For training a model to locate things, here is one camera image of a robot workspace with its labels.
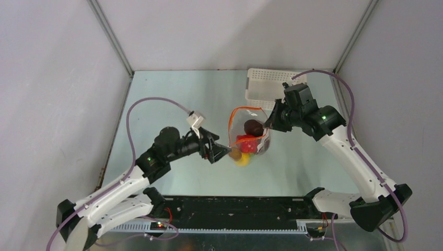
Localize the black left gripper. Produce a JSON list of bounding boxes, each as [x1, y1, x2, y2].
[[167, 126, 231, 164]]

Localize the brown toy kiwi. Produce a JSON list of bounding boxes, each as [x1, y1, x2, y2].
[[228, 147, 242, 162]]

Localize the yellow green toy mango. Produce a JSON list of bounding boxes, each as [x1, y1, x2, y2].
[[235, 153, 251, 167]]

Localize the red toy wax apple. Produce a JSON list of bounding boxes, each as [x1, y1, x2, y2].
[[236, 134, 259, 154]]

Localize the clear zip bag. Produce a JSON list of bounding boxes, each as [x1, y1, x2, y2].
[[228, 106, 271, 167]]

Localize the dark purple toy plum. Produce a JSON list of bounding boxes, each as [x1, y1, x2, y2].
[[243, 119, 264, 137]]

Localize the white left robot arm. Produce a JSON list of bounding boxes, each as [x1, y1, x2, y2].
[[56, 127, 231, 250]]

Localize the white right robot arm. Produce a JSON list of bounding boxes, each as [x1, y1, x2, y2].
[[264, 83, 412, 232]]

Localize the white perforated plastic basket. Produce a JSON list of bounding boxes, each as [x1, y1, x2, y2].
[[245, 68, 307, 111]]

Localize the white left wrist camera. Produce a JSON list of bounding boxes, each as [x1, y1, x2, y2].
[[186, 111, 205, 139]]

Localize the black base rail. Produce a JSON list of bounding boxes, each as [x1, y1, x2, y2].
[[148, 196, 333, 230]]

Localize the grey slotted cable duct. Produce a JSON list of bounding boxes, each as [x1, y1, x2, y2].
[[109, 221, 308, 234]]

